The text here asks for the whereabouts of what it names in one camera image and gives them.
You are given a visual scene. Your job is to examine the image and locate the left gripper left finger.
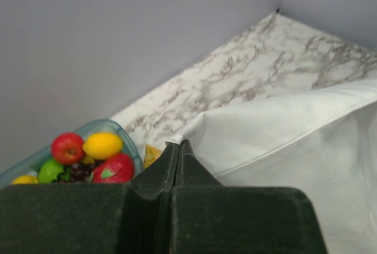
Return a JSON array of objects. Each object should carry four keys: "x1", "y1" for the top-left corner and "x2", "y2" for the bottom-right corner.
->
[{"x1": 1, "y1": 144, "x2": 179, "y2": 253}]

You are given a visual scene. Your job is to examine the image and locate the red apple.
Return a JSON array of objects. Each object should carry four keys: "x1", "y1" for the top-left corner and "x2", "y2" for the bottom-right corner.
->
[{"x1": 51, "y1": 132, "x2": 85, "y2": 165}]

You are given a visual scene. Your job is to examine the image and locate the orange fruit back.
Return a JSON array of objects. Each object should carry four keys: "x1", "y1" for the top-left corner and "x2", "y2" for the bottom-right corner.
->
[{"x1": 11, "y1": 174, "x2": 39, "y2": 184}]

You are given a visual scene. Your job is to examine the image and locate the white shirt garment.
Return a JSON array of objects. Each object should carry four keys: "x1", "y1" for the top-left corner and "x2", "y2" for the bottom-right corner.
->
[{"x1": 169, "y1": 79, "x2": 376, "y2": 253}]

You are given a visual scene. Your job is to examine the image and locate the green apple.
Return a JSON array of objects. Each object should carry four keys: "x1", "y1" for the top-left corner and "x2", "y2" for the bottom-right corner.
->
[{"x1": 37, "y1": 159, "x2": 70, "y2": 183}]

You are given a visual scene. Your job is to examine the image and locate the yellow lemon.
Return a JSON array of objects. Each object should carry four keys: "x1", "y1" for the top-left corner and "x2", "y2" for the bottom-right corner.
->
[{"x1": 82, "y1": 132, "x2": 123, "y2": 160}]

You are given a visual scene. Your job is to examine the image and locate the yellow Lays chip bag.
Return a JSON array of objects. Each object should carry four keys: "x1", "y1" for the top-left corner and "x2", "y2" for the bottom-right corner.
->
[{"x1": 144, "y1": 144, "x2": 162, "y2": 169}]

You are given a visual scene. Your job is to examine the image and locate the dark purple grapes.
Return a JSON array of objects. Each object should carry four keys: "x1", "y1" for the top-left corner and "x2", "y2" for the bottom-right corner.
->
[{"x1": 57, "y1": 161, "x2": 102, "y2": 183}]

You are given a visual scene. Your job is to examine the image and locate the teal fruit basket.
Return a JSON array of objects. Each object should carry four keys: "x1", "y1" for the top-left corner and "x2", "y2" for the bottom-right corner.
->
[{"x1": 1, "y1": 119, "x2": 144, "y2": 188}]

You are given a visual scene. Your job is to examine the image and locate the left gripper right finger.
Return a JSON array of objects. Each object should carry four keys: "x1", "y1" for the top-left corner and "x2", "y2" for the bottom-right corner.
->
[{"x1": 153, "y1": 141, "x2": 327, "y2": 253}]

